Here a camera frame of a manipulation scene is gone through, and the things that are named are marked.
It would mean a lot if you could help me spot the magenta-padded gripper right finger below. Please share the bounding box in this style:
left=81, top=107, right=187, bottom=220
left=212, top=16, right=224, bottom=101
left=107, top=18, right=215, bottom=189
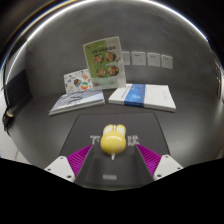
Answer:
left=132, top=143, right=184, bottom=188

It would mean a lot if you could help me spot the grey patterned book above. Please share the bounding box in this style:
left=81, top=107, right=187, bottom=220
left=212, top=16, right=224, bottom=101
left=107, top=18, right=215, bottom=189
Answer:
left=48, top=88, right=106, bottom=117

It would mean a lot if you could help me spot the yellow computer mouse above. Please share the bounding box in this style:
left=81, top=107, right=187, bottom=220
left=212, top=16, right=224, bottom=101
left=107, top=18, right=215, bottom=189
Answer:
left=100, top=123, right=128, bottom=161

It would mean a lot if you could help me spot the white card with colourful stickers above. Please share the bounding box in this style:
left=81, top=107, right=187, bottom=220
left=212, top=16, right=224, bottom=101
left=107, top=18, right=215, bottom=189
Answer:
left=63, top=68, right=94, bottom=95

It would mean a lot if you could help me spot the white wall socket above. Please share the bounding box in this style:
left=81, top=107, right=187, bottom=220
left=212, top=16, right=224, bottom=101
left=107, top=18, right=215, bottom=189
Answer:
left=130, top=51, right=147, bottom=67
left=161, top=54, right=174, bottom=70
left=121, top=51, right=131, bottom=66
left=147, top=52, right=162, bottom=68

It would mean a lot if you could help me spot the white book with blue band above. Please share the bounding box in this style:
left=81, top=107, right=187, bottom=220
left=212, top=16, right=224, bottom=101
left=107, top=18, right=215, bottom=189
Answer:
left=107, top=83, right=177, bottom=113

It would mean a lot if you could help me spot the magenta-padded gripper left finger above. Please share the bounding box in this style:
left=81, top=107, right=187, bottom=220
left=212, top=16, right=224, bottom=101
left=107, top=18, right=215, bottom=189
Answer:
left=44, top=144, right=100, bottom=188

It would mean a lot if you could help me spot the green menu sign stand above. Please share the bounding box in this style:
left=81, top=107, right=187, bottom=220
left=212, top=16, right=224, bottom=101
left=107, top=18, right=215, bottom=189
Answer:
left=82, top=35, right=127, bottom=91

